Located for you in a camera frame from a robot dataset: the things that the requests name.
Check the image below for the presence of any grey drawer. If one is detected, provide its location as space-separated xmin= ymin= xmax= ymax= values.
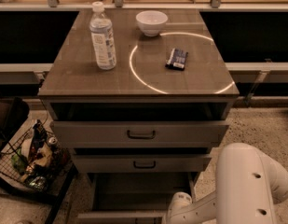
xmin=72 ymin=154 xmax=211 ymax=173
xmin=50 ymin=121 xmax=229 ymax=148
xmin=77 ymin=173 xmax=194 ymax=224

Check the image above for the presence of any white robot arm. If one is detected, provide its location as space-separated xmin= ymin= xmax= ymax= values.
xmin=161 ymin=143 xmax=288 ymax=224

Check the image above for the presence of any grey drawer cabinet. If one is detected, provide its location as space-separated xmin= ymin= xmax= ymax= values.
xmin=37 ymin=8 xmax=240 ymax=224

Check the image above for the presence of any dark blue snack packet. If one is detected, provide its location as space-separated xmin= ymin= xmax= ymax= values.
xmin=165 ymin=48 xmax=188 ymax=71

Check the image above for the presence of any white ceramic bowl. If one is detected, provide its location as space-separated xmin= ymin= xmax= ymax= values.
xmin=136 ymin=10 xmax=168 ymax=36

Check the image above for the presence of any clear plastic water bottle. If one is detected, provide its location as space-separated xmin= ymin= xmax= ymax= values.
xmin=89 ymin=2 xmax=117 ymax=70

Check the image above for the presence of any metal soda can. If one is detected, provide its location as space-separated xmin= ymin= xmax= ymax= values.
xmin=48 ymin=136 xmax=58 ymax=149

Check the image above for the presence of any dark chip bag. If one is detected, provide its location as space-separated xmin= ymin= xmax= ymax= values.
xmin=29 ymin=119 xmax=48 ymax=161

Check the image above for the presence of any green crumpled snack bag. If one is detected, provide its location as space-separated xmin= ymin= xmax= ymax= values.
xmin=11 ymin=154 xmax=27 ymax=175

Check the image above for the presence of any black wire basket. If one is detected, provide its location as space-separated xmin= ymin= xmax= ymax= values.
xmin=0 ymin=130 xmax=70 ymax=192

